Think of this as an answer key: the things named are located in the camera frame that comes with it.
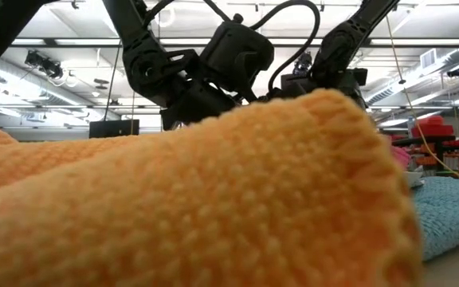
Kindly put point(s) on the orange microfiber towel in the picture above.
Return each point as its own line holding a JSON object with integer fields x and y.
{"x": 213, "y": 199}

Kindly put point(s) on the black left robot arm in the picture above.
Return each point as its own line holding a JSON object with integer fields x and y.
{"x": 146, "y": 68}

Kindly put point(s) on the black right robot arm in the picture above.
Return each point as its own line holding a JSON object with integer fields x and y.
{"x": 341, "y": 44}

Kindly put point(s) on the blue microfiber towel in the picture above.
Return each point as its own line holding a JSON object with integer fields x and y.
{"x": 448, "y": 215}

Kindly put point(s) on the black ceiling device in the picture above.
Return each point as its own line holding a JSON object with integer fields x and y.
{"x": 44, "y": 64}
{"x": 303, "y": 64}

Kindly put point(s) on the grey ceiling vent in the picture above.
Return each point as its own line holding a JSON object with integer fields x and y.
{"x": 428, "y": 59}

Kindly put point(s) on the dark ceiling disc fixture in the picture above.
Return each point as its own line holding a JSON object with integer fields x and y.
{"x": 101, "y": 81}

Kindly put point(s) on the red stacked bins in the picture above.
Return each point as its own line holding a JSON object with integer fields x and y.
{"x": 432, "y": 129}

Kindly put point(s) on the black shelf table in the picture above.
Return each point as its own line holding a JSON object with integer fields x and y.
{"x": 438, "y": 148}

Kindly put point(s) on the dark duct fixture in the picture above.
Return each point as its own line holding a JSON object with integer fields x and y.
{"x": 456, "y": 71}

